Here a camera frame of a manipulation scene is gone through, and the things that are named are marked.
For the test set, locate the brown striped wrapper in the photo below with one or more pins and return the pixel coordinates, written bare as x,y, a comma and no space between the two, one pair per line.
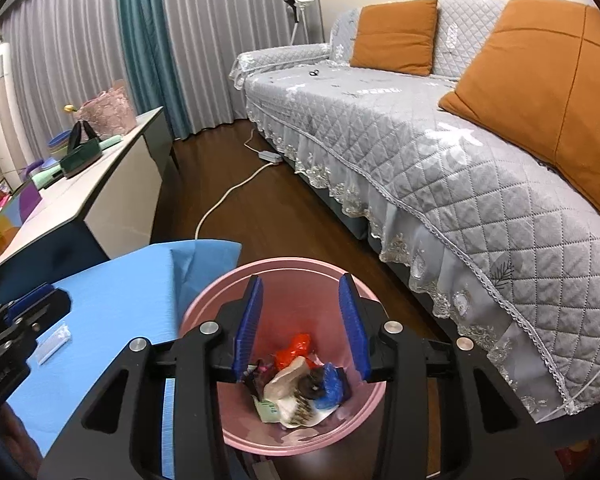
299,410

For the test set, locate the person's left forearm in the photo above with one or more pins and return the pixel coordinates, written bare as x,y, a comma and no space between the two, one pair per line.
17,435

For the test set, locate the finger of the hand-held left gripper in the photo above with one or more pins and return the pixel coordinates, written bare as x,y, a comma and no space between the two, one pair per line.
30,296
55,305

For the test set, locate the red plastic bag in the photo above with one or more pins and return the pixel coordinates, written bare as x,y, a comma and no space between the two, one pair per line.
295,347

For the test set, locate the dark green basket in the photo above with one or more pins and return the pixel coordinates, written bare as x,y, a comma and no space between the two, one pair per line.
82,157

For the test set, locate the pink basket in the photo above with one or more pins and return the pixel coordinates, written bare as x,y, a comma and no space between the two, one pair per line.
107,110

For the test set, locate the pink trash bin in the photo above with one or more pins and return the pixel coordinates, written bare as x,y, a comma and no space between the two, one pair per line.
280,280

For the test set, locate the purple plastic item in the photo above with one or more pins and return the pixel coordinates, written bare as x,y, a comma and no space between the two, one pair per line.
32,167

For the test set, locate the white power strip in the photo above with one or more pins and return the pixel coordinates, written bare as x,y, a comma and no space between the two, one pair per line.
270,156

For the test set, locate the grey quilted sofa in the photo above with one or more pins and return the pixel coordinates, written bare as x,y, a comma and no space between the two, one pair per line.
405,160

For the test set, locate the teal curtain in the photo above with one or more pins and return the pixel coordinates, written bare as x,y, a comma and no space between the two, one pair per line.
145,50

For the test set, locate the stacked pastel bowls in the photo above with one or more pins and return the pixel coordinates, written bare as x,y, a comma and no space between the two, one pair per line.
60,142

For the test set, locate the grey curtain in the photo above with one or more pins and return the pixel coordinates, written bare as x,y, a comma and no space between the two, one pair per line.
220,35
55,60

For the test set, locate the blue table cloth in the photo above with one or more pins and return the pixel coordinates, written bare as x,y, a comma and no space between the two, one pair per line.
130,300

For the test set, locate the blue wrapper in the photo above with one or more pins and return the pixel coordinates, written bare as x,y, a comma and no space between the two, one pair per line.
332,385

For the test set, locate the colourful box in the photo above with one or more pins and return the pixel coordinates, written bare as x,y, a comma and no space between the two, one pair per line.
5,225

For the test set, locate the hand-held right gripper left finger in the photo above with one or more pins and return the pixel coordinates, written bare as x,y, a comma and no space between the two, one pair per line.
250,320

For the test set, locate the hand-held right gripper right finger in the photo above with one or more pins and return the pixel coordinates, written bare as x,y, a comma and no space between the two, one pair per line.
352,325

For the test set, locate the red patterned object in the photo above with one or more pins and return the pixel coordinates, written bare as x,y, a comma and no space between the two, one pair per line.
575,460

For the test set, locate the mint green case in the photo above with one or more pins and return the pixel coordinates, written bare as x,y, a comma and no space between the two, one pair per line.
45,178

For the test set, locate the white coffee table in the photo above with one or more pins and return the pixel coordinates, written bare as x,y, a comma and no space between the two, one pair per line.
120,200

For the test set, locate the clear plastic packet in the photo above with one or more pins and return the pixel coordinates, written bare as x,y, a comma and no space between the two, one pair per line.
55,342

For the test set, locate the beige crumpled paper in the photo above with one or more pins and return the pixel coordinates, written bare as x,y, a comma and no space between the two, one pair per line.
285,382

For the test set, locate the white paper scrap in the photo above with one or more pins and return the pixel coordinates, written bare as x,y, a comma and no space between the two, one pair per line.
325,416

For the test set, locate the orange cushion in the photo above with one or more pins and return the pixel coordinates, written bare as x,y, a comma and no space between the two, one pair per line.
395,35
540,90

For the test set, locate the dark wrapper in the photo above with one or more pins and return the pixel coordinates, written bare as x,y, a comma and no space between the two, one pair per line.
257,367

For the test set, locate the black round lid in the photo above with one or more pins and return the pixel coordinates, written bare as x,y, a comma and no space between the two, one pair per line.
311,386

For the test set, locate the white standing air conditioner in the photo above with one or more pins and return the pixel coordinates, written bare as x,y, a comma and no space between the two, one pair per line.
0,90

